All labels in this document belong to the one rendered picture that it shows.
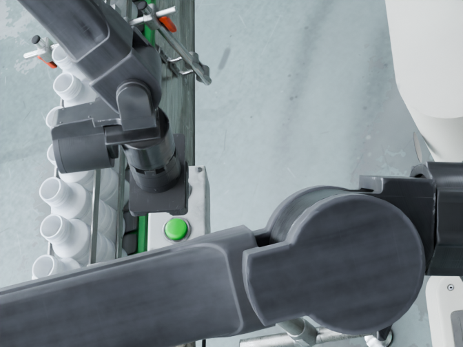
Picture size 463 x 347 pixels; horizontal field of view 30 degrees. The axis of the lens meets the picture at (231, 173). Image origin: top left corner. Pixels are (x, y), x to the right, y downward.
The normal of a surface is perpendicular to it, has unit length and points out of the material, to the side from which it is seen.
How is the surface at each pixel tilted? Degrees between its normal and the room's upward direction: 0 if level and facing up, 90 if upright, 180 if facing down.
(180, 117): 90
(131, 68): 67
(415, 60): 0
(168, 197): 20
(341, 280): 41
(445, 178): 35
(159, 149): 101
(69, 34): 60
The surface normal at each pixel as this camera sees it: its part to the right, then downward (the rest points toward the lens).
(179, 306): 0.02, 0.10
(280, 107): -0.41, -0.42
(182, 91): 0.91, -0.21
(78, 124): 0.07, 0.60
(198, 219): -0.07, -0.47
